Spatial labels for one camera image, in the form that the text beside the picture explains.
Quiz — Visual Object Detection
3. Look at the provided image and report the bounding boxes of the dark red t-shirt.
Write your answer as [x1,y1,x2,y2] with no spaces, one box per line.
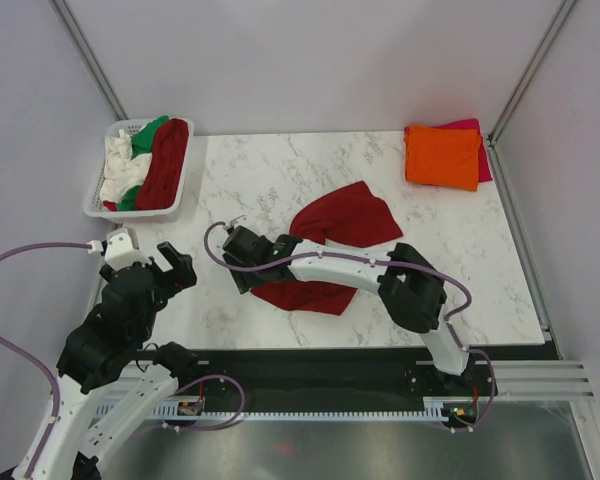
[251,181,403,316]

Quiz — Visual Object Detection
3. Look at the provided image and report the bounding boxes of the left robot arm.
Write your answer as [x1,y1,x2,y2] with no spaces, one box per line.
[0,227,200,479]

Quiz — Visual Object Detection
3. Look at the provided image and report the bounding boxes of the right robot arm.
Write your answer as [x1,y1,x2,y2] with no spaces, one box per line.
[204,226,474,394]

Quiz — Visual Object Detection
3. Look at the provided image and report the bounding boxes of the dark red shirt in basket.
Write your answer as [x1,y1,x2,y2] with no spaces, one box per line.
[134,118,189,210]

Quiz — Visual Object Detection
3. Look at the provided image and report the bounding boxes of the white plastic basket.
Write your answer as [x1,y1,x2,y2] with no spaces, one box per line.
[83,115,195,223]

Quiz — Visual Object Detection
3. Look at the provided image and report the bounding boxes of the white t-shirt in basket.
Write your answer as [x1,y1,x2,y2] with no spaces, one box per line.
[99,129,152,203]

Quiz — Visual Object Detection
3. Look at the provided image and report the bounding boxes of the green t-shirt in basket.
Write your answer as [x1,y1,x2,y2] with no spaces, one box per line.
[116,115,170,211]

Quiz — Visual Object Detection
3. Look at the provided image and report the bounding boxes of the folded orange t-shirt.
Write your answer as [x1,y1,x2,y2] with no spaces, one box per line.
[404,123,482,193]

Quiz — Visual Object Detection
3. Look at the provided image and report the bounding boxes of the folded pink t-shirt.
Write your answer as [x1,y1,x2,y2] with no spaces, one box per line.
[403,117,493,183]

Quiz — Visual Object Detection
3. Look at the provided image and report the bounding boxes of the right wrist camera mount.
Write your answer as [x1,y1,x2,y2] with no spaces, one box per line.
[224,215,246,233]

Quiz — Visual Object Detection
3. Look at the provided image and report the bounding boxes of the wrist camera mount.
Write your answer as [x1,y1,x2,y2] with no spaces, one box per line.
[224,215,246,233]
[104,227,150,271]

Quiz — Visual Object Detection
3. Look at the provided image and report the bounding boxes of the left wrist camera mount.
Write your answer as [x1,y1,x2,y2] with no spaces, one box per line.
[104,227,150,271]

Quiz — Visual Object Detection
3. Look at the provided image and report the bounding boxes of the white slotted cable duct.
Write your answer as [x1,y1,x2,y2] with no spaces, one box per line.
[94,397,476,420]

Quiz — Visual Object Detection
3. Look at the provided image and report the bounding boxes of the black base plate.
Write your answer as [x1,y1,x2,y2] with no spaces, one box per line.
[129,344,499,414]

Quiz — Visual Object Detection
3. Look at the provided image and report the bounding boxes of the left aluminium frame post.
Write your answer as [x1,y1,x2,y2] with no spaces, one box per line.
[48,0,128,120]

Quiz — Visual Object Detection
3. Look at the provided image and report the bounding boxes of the aluminium frame post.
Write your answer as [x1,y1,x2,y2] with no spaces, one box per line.
[48,0,128,120]
[487,0,580,148]

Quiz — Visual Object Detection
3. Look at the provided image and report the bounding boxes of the right aluminium frame post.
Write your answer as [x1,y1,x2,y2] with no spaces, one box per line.
[487,0,580,148]

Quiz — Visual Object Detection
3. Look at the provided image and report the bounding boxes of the aluminium front rail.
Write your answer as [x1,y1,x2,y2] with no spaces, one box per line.
[47,357,595,401]

